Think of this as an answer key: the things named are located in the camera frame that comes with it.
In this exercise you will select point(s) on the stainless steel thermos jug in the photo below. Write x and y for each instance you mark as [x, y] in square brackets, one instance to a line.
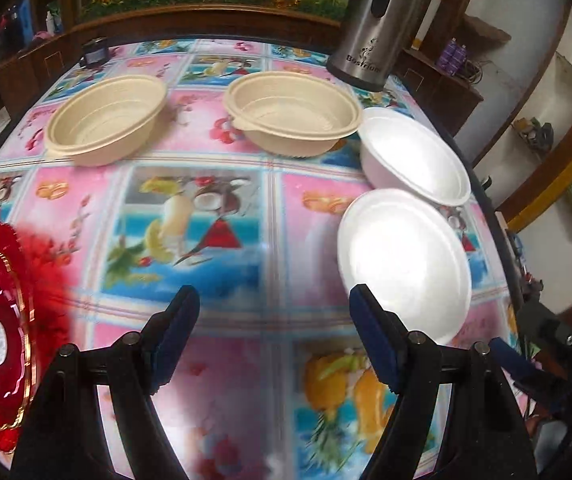
[371, 25]

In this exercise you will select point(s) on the wooden wall shelf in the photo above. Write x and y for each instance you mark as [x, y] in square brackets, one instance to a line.
[446, 80]

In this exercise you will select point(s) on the blue container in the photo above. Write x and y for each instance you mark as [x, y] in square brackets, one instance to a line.
[23, 15]

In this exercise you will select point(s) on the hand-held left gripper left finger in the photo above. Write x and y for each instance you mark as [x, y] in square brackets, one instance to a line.
[178, 330]

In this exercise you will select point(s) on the white foam plate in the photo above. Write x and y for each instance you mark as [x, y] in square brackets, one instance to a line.
[401, 260]

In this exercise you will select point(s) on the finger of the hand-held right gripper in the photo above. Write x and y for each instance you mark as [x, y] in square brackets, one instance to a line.
[511, 362]

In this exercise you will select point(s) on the white foam bowl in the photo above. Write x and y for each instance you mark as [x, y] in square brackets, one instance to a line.
[416, 155]

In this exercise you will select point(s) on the pink cloth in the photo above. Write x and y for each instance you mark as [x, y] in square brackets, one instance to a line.
[40, 36]

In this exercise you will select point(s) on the white spray bottle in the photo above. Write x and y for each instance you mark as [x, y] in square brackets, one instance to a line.
[51, 21]

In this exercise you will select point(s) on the large red scalloped plate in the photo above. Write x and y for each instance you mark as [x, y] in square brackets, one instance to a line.
[48, 270]

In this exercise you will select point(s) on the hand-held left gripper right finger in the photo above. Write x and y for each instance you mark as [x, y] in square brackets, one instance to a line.
[373, 335]

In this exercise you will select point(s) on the beige plastic bowl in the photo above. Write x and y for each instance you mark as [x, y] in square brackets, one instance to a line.
[291, 110]
[105, 120]

